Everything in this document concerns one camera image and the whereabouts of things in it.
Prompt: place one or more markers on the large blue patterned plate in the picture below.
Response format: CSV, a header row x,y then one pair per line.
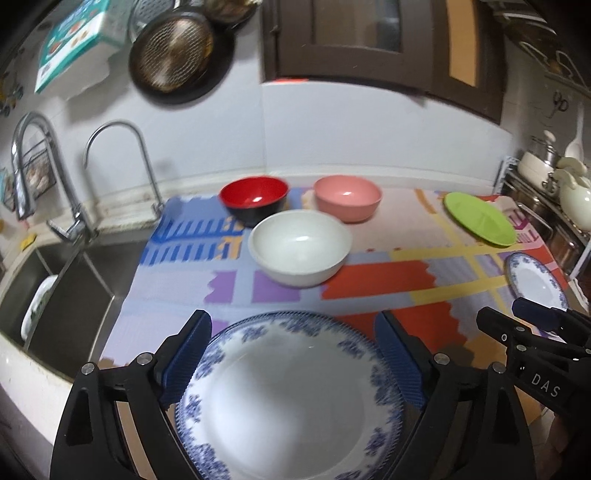
x,y
295,397

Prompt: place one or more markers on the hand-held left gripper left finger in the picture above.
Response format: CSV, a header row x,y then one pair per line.
x,y
187,364

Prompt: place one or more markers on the yellow sponge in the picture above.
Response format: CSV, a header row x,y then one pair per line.
x,y
28,242

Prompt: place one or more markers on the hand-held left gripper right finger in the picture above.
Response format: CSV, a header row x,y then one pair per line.
x,y
399,364

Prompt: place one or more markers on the white lidded saucepan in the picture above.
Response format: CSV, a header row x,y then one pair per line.
x,y
535,159

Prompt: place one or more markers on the stainless steel sink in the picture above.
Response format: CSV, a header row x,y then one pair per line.
x,y
87,295

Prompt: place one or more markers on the metal colander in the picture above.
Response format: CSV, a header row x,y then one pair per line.
x,y
150,14

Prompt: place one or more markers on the small blue patterned plate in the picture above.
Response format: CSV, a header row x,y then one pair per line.
x,y
533,277

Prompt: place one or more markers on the dark brown wall cabinet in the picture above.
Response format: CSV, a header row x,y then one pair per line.
x,y
351,41

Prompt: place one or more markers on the green plate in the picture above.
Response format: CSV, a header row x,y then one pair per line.
x,y
480,219

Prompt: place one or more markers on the copper coloured pot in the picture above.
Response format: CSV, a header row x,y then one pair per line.
x,y
565,249

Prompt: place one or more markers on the white ladle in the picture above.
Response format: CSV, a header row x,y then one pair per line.
x,y
575,143

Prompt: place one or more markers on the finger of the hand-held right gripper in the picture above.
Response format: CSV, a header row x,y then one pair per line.
x,y
535,314
496,323

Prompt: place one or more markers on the black frying pan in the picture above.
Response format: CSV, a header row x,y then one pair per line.
x,y
175,55

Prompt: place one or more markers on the white dish in sink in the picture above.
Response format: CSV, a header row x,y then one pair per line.
x,y
39,304

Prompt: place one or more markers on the pink bowl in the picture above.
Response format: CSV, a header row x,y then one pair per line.
x,y
348,196

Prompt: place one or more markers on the colourful patterned mat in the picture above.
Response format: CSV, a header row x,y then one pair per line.
x,y
397,281

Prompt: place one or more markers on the red and black bowl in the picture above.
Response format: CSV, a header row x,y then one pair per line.
x,y
254,196

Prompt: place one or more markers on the stainless steel pot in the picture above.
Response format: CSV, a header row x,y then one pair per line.
x,y
531,198

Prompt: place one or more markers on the chrome gooseneck faucet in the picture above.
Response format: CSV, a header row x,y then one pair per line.
x,y
145,166

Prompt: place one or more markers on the teal and white package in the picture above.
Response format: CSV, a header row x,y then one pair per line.
x,y
74,41

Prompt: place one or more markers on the white bowl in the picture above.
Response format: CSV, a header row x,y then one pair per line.
x,y
300,249

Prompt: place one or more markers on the hanging scissors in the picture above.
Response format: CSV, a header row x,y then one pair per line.
x,y
560,104

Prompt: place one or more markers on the chrome pull-down faucet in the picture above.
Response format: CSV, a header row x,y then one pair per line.
x,y
64,184

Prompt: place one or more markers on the white metal dish rack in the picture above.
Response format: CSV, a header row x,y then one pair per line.
x,y
503,180

